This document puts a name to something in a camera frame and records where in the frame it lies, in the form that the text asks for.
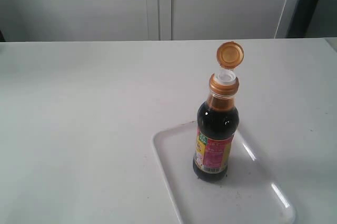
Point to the white plastic tray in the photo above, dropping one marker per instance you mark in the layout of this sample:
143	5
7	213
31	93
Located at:
248	193

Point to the grey cabinet doors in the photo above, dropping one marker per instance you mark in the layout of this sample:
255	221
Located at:
91	20

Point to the dark soy sauce bottle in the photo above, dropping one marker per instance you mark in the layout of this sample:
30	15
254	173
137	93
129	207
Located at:
218	117

